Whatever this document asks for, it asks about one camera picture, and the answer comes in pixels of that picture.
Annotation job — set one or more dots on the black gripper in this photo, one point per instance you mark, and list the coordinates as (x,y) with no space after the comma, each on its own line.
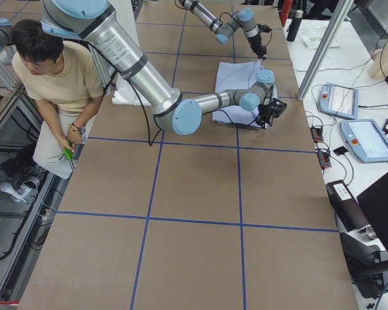
(266,110)
(256,45)

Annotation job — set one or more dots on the light blue striped shirt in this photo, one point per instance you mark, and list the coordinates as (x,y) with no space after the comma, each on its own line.
(236,77)

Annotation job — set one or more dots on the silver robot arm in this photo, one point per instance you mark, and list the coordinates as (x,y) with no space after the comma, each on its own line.
(243,19)
(95,22)

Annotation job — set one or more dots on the black water bottle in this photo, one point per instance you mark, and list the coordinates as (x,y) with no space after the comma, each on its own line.
(294,26)

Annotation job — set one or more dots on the orange connector board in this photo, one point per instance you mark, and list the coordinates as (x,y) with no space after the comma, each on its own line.
(317,134)

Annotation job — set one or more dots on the upper teach pendant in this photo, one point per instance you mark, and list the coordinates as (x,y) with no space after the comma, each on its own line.
(339,101)

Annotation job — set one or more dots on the teach pendant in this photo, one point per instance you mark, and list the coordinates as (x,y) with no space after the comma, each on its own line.
(365,139)
(339,101)

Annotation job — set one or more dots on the lower teach pendant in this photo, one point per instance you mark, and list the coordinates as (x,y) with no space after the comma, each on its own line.
(365,139)

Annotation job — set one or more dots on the brown paper roll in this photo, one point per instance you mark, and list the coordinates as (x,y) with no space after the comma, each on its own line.
(345,205)

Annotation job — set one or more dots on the black monitor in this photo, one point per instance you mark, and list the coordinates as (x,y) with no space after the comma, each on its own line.
(373,202)

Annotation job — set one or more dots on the person in beige shirt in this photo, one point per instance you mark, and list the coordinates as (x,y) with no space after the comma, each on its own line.
(62,79)

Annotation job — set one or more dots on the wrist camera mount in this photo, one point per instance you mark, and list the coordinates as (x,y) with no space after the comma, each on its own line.
(264,28)
(278,107)

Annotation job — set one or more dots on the aluminium frame post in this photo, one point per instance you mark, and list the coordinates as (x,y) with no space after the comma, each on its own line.
(332,28)

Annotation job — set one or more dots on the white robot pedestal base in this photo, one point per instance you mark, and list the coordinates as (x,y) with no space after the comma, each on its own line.
(125,15)

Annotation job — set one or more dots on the green handled tool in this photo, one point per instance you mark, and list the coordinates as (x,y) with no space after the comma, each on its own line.
(68,154)

